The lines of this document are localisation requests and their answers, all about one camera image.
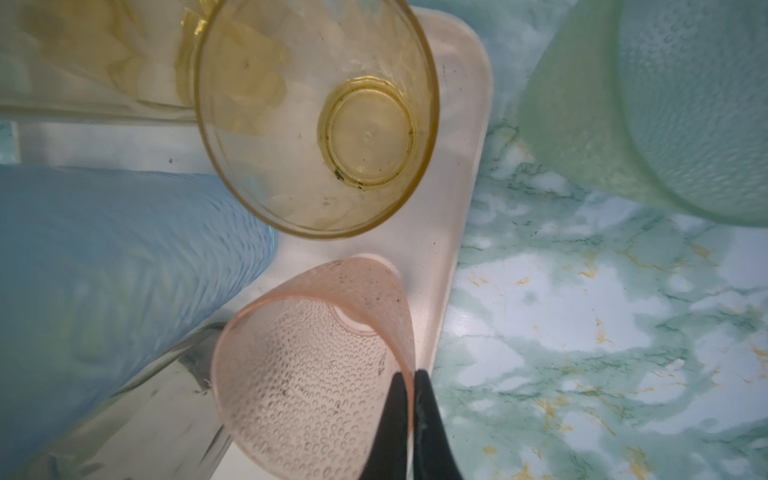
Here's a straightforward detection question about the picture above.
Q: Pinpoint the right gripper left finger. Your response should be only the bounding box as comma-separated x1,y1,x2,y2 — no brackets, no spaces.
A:
359,372,409,480

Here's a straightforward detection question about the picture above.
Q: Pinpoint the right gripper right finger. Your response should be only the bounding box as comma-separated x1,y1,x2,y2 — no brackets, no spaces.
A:
413,370,463,480

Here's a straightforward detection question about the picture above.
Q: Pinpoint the blue frosted tall glass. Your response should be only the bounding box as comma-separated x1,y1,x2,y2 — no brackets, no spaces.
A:
1,164,277,477

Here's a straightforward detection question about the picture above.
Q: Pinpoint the green frosted glass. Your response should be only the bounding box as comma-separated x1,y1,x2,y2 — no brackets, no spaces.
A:
520,1,767,227

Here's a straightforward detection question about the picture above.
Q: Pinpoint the small yellow glass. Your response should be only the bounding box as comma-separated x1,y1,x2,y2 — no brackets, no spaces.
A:
194,1,440,239

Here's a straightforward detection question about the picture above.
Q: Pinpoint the grey smoky tall glass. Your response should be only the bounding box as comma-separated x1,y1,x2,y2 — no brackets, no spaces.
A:
13,323,231,479

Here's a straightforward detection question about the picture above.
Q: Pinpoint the beige plastic tray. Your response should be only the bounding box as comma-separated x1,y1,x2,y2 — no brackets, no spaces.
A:
17,7,494,480

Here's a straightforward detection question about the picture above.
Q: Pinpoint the small pink frosted glass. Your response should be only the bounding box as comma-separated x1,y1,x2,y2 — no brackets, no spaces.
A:
211,257,416,479

